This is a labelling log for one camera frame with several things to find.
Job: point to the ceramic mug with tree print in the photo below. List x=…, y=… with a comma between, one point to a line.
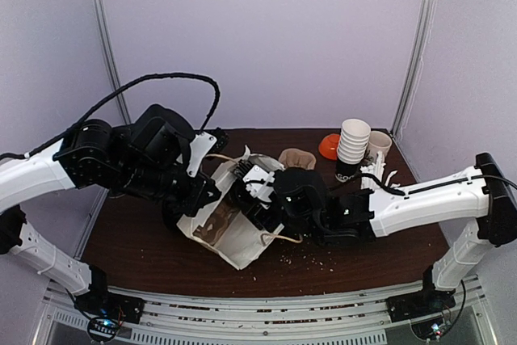
x=378, y=142

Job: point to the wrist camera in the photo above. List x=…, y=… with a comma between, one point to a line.
x=204, y=143
x=253, y=183

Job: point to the single cardboard cup carrier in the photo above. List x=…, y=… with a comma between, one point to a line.
x=217, y=224

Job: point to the stack of black cup lids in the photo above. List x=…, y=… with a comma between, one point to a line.
x=170, y=215

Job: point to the glass of white wrapped straws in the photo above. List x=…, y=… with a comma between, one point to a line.
x=377, y=168

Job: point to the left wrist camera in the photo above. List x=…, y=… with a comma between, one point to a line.
x=204, y=143

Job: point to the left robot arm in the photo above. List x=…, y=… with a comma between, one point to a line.
x=158, y=158

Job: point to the white paper takeout bag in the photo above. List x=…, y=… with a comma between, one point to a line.
x=242, y=243

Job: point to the stack of cardboard cup carriers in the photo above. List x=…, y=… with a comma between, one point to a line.
x=293, y=157

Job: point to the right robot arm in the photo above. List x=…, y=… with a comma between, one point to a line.
x=300, y=200

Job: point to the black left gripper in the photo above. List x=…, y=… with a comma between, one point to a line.
x=199, y=197

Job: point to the stack of white paper cups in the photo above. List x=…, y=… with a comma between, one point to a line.
x=353, y=141

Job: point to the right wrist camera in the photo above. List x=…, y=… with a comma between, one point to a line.
x=253, y=183

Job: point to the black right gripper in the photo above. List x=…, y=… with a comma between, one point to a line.
x=250, y=203

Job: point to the orange plastic bowl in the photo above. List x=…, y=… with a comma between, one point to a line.
x=327, y=147

